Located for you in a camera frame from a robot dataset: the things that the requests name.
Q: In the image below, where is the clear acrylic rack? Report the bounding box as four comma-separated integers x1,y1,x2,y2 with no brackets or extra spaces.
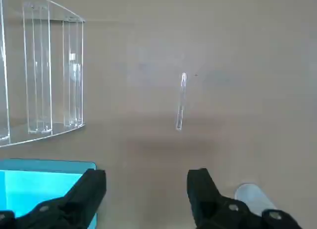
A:
0,0,86,148

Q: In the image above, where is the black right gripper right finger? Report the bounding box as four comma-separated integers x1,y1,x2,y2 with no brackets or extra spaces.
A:
187,168,304,229

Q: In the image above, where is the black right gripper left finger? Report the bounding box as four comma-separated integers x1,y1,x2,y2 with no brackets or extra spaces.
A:
0,168,107,229

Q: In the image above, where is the clear bottle with blue cap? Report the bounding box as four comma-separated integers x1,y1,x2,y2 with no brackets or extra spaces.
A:
234,183,278,217

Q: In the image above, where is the blue plastic bin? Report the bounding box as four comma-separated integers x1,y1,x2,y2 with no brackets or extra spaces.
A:
0,159,98,229

